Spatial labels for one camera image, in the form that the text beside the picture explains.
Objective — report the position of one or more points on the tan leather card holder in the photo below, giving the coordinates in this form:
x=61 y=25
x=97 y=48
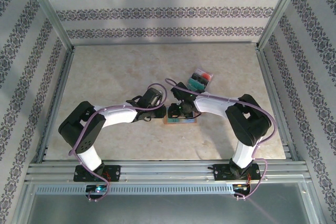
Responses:
x=190 y=121

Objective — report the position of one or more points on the clear plastic card box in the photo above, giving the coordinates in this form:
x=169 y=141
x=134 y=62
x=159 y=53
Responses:
x=207 y=83

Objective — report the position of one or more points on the black VIP card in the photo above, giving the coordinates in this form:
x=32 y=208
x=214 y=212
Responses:
x=197 y=73

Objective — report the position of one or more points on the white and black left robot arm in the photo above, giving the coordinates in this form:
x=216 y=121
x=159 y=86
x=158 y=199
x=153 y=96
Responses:
x=118 y=115

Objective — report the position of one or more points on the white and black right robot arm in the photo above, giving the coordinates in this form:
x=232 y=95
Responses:
x=212 y=104

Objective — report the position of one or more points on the teal card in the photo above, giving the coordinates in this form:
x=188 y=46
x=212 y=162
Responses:
x=197 y=83

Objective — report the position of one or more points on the white card with red circle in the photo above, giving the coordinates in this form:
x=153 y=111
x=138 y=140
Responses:
x=207 y=76

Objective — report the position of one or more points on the small controller board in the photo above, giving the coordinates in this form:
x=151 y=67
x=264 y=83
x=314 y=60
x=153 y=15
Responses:
x=240 y=187
x=98 y=189

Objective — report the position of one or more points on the grey metal sheet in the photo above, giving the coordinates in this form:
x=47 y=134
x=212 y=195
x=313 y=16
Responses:
x=168 y=211

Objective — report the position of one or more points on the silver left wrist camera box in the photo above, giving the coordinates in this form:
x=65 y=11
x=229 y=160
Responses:
x=156 y=98

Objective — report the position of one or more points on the aluminium mounting rail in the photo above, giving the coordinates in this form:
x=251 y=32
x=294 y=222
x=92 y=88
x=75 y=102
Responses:
x=168 y=170

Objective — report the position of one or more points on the aluminium back rail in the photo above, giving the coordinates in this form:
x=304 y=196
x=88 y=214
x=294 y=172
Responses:
x=165 y=43

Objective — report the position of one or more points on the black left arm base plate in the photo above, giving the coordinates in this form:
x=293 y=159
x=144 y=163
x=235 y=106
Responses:
x=115 y=172

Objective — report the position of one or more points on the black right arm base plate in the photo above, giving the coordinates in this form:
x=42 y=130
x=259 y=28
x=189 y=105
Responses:
x=221 y=172

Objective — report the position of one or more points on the aluminium side rail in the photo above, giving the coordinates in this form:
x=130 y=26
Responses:
x=61 y=85
x=270 y=85

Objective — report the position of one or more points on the aluminium frame post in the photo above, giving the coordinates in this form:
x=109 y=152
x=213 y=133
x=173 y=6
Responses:
x=278 y=11
x=50 y=11

